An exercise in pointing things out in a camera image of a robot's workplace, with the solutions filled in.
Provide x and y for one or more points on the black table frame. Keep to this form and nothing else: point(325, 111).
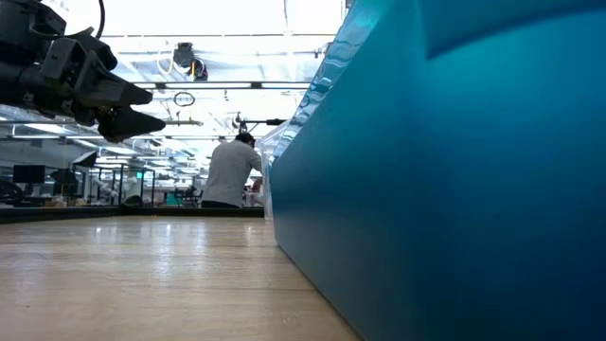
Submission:
point(94, 214)

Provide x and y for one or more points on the black background rig frame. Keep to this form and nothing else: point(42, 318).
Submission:
point(120, 166)

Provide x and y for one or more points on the grey overhead metal bar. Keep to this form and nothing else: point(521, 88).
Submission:
point(213, 85)

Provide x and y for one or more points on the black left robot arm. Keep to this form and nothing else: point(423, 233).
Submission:
point(19, 19)

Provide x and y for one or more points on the thin overhead metal bar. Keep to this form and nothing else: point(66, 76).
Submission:
point(184, 122)

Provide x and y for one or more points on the black studio softbox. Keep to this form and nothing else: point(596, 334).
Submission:
point(86, 158)
point(64, 180)

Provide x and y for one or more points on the black overhead camera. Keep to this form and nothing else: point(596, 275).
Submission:
point(184, 54)

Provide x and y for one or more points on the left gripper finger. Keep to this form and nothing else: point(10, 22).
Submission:
point(109, 87)
point(128, 124)

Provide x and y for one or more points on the black round object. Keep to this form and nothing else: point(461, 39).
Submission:
point(8, 192)

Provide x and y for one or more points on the teal plastic tray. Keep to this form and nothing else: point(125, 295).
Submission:
point(450, 189)

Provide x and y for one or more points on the black background monitor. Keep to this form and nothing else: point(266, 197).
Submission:
point(28, 174)

